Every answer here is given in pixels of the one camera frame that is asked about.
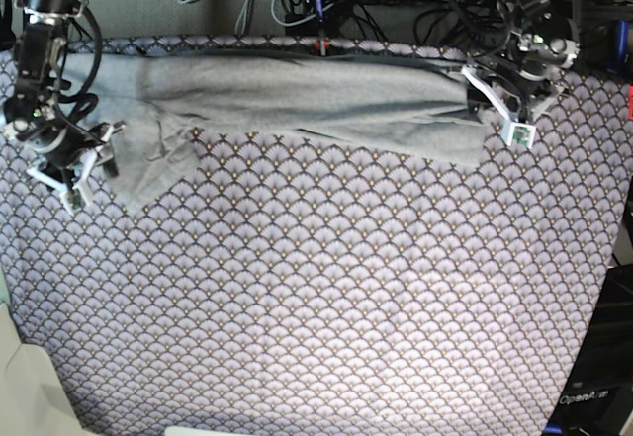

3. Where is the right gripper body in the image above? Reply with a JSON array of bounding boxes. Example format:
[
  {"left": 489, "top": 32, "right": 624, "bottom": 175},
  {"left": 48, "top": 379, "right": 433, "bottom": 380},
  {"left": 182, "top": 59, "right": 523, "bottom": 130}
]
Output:
[{"left": 27, "top": 122, "right": 126, "bottom": 202}]

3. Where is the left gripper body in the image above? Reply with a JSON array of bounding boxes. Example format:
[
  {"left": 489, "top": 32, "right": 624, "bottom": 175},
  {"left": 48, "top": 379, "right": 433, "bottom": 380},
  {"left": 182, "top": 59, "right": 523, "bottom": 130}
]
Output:
[{"left": 460, "top": 64, "right": 564, "bottom": 132}]

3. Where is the light grey T-shirt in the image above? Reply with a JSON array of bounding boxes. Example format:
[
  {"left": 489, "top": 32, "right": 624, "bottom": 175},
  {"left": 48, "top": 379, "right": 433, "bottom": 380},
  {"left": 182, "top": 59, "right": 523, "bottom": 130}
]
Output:
[{"left": 87, "top": 51, "right": 487, "bottom": 213}]

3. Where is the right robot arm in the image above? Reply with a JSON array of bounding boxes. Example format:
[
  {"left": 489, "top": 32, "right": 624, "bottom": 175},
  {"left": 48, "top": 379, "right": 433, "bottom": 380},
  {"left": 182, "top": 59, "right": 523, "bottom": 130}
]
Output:
[{"left": 1, "top": 0, "right": 126, "bottom": 214}]

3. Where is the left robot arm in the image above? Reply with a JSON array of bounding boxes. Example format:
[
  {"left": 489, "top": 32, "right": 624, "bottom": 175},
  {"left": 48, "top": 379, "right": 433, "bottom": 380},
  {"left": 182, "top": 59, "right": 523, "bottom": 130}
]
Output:
[{"left": 446, "top": 0, "right": 581, "bottom": 148}]

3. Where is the orange clamp right edge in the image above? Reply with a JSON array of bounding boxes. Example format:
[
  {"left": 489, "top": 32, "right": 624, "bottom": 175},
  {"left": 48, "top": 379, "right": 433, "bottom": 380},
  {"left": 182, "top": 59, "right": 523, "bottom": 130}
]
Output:
[{"left": 627, "top": 85, "right": 633, "bottom": 121}]

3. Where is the blue clamp right side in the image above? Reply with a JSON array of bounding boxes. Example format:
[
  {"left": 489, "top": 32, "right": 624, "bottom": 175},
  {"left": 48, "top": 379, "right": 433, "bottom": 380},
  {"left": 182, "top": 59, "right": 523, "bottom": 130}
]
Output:
[{"left": 608, "top": 20, "right": 629, "bottom": 73}]

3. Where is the blue orange table clamp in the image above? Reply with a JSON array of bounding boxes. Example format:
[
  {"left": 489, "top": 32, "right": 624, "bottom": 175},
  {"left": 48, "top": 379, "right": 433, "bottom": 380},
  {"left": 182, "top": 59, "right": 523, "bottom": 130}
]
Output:
[{"left": 314, "top": 0, "right": 328, "bottom": 57}]

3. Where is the purple fan-pattern tablecloth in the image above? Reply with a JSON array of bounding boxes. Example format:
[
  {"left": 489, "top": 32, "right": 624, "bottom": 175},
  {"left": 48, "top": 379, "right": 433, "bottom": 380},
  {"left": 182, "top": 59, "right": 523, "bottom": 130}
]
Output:
[{"left": 0, "top": 34, "right": 633, "bottom": 436}]

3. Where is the white panel bottom left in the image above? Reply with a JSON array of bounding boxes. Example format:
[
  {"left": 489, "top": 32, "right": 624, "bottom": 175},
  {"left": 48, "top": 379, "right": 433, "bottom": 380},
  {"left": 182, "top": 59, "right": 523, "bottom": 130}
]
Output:
[{"left": 1, "top": 304, "right": 83, "bottom": 435}]

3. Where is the black OpenArm box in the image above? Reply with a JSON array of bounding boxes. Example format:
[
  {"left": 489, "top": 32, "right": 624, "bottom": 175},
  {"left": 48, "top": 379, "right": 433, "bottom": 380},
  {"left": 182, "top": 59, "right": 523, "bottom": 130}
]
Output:
[{"left": 543, "top": 265, "right": 633, "bottom": 435}]

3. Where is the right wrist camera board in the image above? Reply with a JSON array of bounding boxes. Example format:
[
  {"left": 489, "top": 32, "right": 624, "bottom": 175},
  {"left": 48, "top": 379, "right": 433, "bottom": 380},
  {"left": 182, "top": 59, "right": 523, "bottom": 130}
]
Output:
[{"left": 60, "top": 184, "right": 94, "bottom": 215}]

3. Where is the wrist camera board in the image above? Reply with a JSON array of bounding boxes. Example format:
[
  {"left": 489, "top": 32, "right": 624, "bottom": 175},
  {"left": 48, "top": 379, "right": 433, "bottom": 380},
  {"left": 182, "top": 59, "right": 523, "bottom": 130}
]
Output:
[
  {"left": 501, "top": 121, "right": 536, "bottom": 149},
  {"left": 60, "top": 184, "right": 94, "bottom": 215}
]

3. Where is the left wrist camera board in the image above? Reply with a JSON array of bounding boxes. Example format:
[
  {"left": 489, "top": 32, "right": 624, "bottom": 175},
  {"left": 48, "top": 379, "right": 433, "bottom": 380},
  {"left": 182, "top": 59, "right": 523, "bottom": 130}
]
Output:
[{"left": 501, "top": 121, "right": 536, "bottom": 149}]

